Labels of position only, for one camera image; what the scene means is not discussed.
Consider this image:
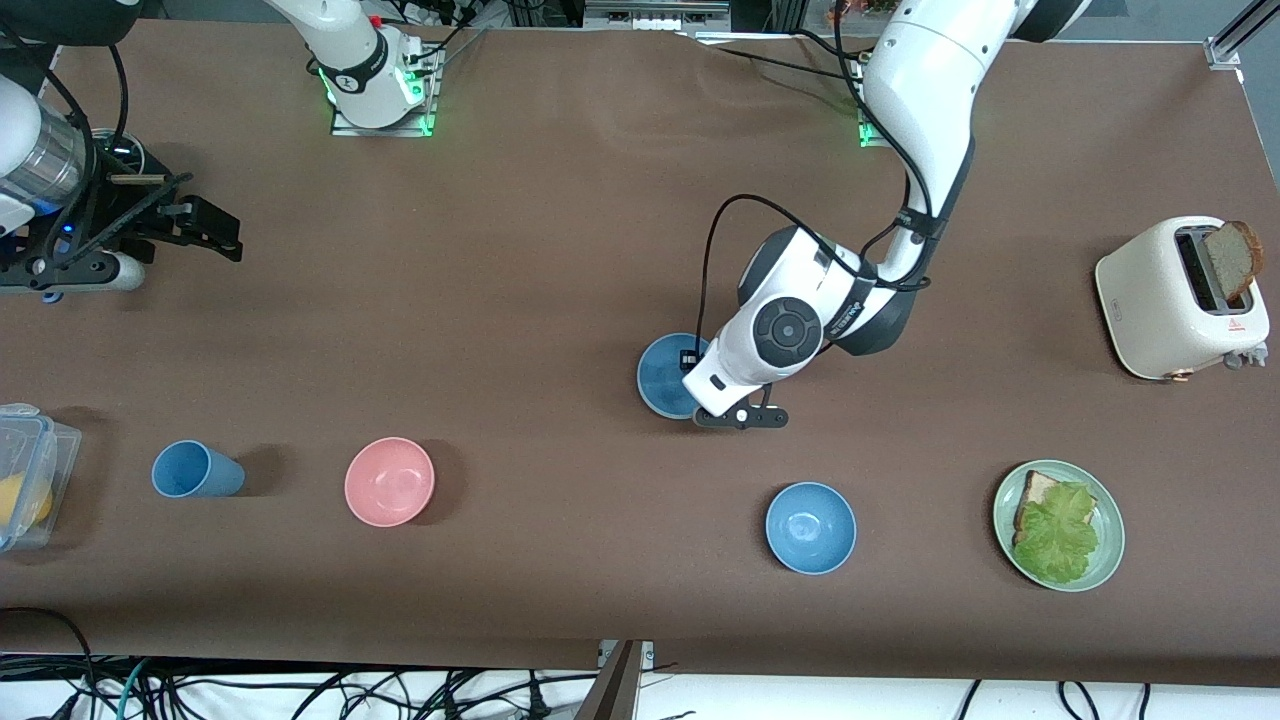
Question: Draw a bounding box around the blue bowl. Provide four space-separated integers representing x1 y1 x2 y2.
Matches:
636 332 716 420
765 482 858 576

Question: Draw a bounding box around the pink bowl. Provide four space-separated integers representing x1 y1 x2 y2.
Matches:
344 437 437 528

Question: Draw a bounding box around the blue plastic cup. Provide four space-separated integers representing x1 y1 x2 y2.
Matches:
151 440 246 499

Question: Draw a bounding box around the clear plastic container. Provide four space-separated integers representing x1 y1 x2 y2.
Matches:
0 403 83 553

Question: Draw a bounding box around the white power strip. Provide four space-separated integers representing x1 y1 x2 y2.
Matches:
385 0 483 28

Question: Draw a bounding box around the yellow lemon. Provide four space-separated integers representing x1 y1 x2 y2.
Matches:
0 475 53 531

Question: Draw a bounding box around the grey metal box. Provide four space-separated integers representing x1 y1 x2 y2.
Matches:
583 0 733 31

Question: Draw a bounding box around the bread slice with crust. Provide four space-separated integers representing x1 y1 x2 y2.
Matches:
1012 470 1099 546

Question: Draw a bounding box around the green lettuce leaf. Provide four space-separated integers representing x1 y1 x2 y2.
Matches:
1012 482 1101 586

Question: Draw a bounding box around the pale green plate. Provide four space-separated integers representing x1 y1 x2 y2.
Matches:
993 460 1126 593

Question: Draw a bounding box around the cream white toaster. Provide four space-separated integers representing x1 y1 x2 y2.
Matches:
1095 216 1271 382

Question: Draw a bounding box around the brown toast slice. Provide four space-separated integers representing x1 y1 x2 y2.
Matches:
1203 220 1265 301

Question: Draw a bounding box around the black pot blue handle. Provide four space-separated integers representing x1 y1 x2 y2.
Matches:
42 128 151 303

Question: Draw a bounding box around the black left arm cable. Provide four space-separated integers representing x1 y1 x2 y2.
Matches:
702 28 941 353

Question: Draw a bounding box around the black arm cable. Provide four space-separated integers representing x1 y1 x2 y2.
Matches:
702 28 941 353
0 22 133 161

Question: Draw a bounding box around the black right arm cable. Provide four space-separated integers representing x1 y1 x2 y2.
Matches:
0 22 133 161

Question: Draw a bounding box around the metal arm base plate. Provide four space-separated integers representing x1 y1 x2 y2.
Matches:
858 55 891 149
330 45 438 138

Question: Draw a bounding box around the metal frame post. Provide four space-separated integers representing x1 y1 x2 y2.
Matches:
575 640 656 720

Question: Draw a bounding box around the teal cable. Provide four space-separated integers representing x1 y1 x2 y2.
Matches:
113 657 153 720

